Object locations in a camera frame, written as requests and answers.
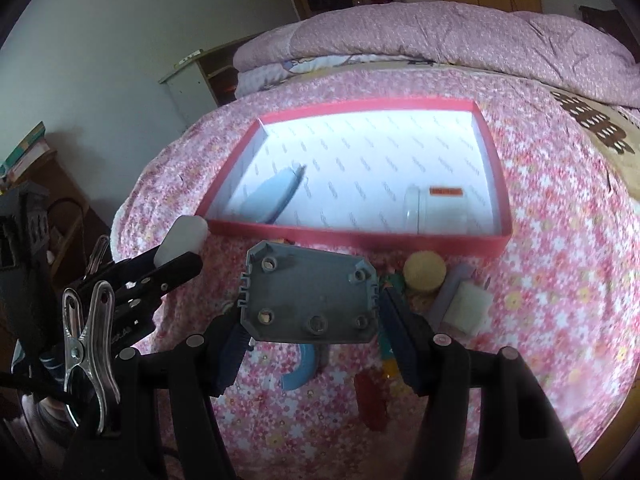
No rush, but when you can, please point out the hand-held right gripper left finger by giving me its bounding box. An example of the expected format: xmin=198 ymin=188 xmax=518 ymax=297
xmin=62 ymin=316 xmax=249 ymax=480

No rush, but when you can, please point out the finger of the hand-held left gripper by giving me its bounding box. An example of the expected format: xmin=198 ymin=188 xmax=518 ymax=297
xmin=75 ymin=246 xmax=173 ymax=301
xmin=107 ymin=251 xmax=204 ymax=348

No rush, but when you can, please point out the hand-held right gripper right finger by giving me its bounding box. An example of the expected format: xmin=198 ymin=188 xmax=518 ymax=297
xmin=377 ymin=287 xmax=583 ymax=480

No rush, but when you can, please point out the green printed lighter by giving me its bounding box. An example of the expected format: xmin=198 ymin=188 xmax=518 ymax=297
xmin=377 ymin=271 xmax=408 ymax=381

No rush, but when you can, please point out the white earbuds case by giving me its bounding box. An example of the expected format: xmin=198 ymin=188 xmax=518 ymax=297
xmin=154 ymin=216 xmax=208 ymax=268

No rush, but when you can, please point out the light blue curved piece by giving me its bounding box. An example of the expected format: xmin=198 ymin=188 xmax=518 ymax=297
xmin=282 ymin=342 xmax=321 ymax=391

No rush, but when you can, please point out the white charger plug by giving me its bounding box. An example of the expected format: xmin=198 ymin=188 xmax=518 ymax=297
xmin=445 ymin=275 xmax=493 ymax=336

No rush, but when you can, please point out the grey plastic mounting plate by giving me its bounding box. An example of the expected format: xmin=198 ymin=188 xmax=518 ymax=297
xmin=236 ymin=240 xmax=381 ymax=345

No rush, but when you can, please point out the shallow red cardboard box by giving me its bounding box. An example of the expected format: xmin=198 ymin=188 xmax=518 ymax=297
xmin=192 ymin=100 xmax=513 ymax=258

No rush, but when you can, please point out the translucent red plastic piece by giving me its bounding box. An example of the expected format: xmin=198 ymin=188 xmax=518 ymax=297
xmin=354 ymin=367 xmax=391 ymax=431

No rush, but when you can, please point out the wooden desk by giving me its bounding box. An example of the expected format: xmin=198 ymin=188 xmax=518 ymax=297
xmin=0 ymin=150 xmax=103 ymax=281

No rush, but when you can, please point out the purple plastic stick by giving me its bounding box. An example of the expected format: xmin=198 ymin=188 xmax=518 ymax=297
xmin=427 ymin=264 xmax=476 ymax=328

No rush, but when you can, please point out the round yellow sponge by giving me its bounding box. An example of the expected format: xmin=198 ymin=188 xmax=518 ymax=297
xmin=404 ymin=251 xmax=447 ymax=293

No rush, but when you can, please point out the stack of books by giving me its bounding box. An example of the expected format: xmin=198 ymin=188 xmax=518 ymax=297
xmin=0 ymin=121 xmax=51 ymax=186

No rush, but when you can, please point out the large metal spring clip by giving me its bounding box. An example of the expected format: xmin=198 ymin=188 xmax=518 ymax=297
xmin=62 ymin=281 xmax=121 ymax=433

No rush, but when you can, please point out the blue-grey glasses case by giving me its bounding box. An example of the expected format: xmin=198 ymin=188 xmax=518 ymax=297
xmin=240 ymin=162 xmax=307 ymax=225

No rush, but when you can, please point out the wooden bedside cabinet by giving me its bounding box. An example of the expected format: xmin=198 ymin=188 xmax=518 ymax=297
xmin=159 ymin=40 xmax=261 ymax=133

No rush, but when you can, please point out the folded pink quilt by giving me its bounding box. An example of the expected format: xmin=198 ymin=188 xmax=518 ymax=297
xmin=232 ymin=2 xmax=640 ymax=108

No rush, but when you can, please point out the dark wooden headboard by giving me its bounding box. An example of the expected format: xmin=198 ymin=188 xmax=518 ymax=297
xmin=579 ymin=6 xmax=637 ymax=58

